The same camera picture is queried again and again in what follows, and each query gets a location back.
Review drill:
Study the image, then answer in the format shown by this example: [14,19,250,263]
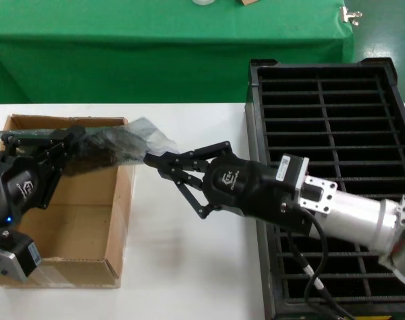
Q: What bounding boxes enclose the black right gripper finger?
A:
[144,140,232,171]
[157,166,222,221]

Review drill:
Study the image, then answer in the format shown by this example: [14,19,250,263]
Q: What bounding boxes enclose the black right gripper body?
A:
[202,155,315,235]

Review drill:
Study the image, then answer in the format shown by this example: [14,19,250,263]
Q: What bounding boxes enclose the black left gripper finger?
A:
[1,130,69,156]
[37,125,87,210]

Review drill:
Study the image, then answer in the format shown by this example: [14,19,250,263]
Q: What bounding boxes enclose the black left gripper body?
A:
[0,151,45,231]

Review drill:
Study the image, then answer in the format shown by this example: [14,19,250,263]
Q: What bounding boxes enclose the graphics card with silver bracket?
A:
[67,128,150,176]

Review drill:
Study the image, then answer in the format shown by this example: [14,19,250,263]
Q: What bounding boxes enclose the brown open cardboard box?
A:
[0,114,137,289]

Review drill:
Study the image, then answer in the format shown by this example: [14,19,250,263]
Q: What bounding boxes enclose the black slotted plastic container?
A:
[244,58,405,320]

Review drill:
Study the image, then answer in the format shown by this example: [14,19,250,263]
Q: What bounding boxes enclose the green cloth covered table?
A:
[0,0,355,105]

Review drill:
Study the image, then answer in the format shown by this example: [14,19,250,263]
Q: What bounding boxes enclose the silver binder clip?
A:
[339,6,363,27]

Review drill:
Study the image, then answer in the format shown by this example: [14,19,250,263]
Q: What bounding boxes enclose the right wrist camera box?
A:
[274,153,310,193]

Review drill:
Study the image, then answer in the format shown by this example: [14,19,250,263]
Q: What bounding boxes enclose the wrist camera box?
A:
[274,153,310,193]
[0,229,43,284]

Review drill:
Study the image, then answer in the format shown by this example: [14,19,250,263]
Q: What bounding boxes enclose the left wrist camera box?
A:
[0,229,43,284]

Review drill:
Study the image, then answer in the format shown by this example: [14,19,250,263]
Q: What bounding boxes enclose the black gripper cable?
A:
[287,203,356,320]

